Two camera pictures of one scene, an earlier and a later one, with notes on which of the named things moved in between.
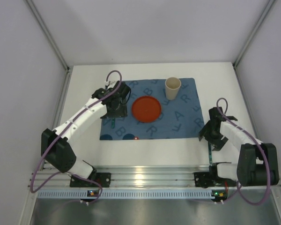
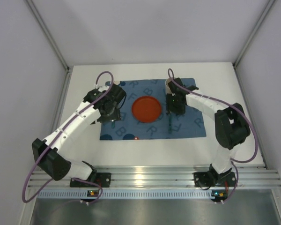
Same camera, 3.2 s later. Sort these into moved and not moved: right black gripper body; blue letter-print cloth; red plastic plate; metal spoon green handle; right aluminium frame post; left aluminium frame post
Moved: metal spoon green handle; right black gripper body
Not moved: left aluminium frame post; right aluminium frame post; blue letter-print cloth; red plastic plate
